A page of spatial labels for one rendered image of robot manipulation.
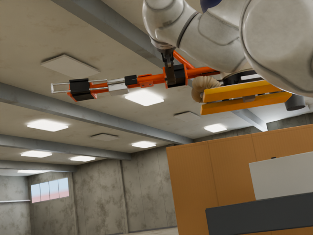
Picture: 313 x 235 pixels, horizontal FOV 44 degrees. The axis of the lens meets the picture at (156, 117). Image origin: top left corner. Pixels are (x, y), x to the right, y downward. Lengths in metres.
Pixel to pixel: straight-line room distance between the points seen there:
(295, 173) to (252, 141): 0.58
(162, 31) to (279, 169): 0.48
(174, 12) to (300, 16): 0.49
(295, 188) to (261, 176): 0.05
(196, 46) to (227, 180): 0.43
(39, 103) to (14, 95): 0.79
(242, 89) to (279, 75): 0.78
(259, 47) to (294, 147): 0.73
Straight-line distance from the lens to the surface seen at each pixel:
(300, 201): 0.53
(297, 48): 0.49
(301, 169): 0.62
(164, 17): 0.93
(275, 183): 0.63
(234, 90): 1.30
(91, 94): 1.45
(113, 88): 1.42
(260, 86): 1.32
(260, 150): 1.19
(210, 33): 0.93
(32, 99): 9.69
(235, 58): 0.93
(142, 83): 1.43
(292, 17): 0.50
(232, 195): 1.17
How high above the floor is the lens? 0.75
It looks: 14 degrees up
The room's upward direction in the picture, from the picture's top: 8 degrees counter-clockwise
